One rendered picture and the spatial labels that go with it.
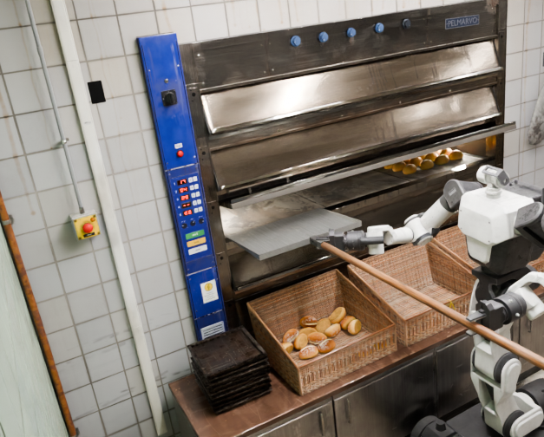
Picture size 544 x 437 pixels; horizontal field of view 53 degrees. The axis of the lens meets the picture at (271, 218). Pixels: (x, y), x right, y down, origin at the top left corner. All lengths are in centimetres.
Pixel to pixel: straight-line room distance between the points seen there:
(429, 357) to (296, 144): 124
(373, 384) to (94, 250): 141
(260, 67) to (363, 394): 158
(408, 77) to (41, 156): 183
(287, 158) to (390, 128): 64
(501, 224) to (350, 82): 108
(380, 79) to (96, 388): 203
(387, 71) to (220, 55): 92
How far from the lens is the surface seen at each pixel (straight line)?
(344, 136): 284
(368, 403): 276
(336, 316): 289
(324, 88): 274
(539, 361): 171
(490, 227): 222
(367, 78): 289
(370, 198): 301
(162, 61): 236
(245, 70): 255
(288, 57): 264
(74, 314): 255
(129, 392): 280
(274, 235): 263
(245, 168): 257
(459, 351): 303
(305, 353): 273
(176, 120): 239
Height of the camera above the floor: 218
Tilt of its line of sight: 20 degrees down
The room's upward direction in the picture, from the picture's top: 8 degrees counter-clockwise
